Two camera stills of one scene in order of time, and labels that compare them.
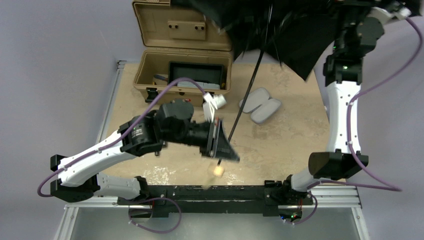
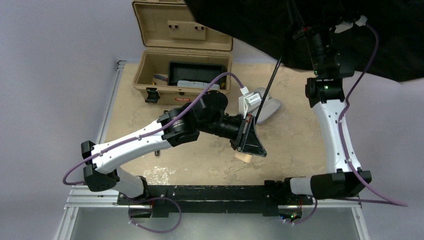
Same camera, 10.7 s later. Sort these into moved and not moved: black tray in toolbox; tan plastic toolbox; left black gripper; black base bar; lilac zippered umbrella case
Moved: left black gripper
Not moved: tan plastic toolbox; black base bar; lilac zippered umbrella case; black tray in toolbox
